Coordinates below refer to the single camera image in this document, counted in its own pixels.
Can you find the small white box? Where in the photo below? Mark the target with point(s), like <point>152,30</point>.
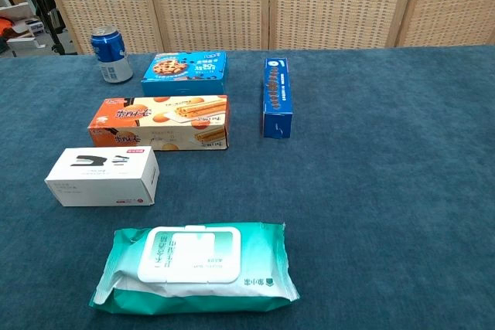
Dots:
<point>100,177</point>

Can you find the long blue sandwich-cookie box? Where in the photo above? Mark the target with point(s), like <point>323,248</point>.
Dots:
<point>276,94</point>

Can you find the orange egg roll box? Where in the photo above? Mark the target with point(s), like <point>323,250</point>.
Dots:
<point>154,123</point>

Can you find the blue cookie box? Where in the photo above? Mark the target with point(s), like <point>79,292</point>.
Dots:
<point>181,73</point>

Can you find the green wet wipes pack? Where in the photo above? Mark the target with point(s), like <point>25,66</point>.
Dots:
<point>193,262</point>

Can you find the woven folding screen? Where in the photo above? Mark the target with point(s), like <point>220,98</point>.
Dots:
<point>209,5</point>

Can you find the blue table cloth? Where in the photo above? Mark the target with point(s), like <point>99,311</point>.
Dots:
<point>386,191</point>

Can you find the blue soda can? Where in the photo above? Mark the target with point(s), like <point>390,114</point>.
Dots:
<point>110,52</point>

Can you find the black tripod stand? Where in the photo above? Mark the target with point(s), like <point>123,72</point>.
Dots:
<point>58,42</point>

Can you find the white cardboard carton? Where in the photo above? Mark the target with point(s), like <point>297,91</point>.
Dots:
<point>23,43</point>

